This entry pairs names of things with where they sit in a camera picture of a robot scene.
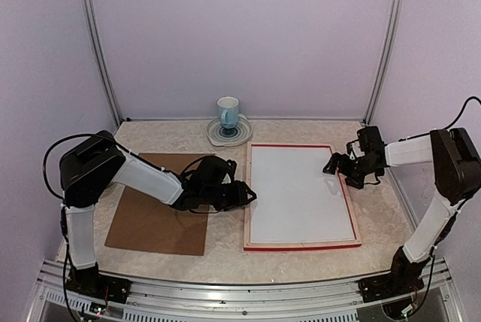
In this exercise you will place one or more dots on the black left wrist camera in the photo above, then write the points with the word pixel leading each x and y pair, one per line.
pixel 212 171

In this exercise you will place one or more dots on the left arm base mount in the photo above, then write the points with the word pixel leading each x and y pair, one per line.
pixel 104 287

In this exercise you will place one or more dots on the aluminium corner post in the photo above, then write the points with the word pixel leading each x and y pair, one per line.
pixel 383 65
pixel 98 53

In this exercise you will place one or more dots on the brown cardboard backing board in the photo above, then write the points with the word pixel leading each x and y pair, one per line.
pixel 142 223

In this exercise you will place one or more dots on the light blue ceramic mug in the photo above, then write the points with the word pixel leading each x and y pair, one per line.
pixel 228 111

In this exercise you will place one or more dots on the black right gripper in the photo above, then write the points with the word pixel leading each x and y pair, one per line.
pixel 333 162

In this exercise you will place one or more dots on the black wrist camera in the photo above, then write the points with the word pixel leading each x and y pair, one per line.
pixel 212 171
pixel 368 141

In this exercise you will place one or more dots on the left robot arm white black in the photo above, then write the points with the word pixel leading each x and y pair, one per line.
pixel 89 168

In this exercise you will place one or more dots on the left aluminium corner post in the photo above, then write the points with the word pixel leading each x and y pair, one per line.
pixel 98 53

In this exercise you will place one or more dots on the right aluminium corner post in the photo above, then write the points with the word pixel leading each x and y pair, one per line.
pixel 383 65

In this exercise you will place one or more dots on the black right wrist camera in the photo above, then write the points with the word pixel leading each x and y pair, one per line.
pixel 368 141

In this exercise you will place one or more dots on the red wooden picture frame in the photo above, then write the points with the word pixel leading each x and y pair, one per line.
pixel 300 246

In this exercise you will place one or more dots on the aluminium front rail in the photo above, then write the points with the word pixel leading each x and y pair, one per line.
pixel 159 300

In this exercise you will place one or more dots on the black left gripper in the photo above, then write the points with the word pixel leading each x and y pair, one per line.
pixel 240 196

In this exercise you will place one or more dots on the striped ceramic plate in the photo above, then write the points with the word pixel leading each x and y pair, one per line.
pixel 219 136

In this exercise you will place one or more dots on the cat photo print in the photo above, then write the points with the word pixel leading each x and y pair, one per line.
pixel 300 194

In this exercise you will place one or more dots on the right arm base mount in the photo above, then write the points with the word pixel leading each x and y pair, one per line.
pixel 403 278

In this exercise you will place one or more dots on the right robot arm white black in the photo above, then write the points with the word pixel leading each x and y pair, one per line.
pixel 455 167

